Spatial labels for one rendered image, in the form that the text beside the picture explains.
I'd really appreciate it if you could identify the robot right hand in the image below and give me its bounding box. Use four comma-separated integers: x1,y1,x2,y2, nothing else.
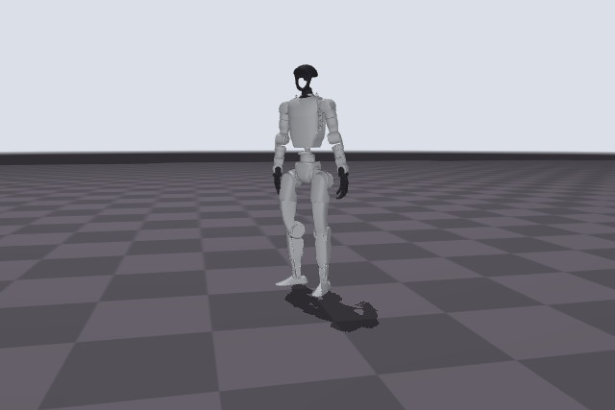
273,167,282,194

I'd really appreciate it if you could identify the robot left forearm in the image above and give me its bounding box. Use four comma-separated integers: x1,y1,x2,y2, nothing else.
332,132,349,174

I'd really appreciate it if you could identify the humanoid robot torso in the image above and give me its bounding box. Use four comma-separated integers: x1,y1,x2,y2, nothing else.
288,93,326,183

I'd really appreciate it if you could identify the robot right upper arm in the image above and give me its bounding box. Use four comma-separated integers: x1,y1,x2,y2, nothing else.
276,101,290,145

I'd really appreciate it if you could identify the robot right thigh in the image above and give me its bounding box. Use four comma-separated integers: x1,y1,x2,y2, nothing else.
279,169,305,238

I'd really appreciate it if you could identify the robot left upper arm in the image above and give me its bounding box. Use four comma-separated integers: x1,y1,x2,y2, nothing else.
317,99,340,144

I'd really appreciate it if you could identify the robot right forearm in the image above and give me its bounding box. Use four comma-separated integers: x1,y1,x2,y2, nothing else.
272,137,286,173

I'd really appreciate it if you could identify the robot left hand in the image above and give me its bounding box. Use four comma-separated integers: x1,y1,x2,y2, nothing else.
336,167,349,199

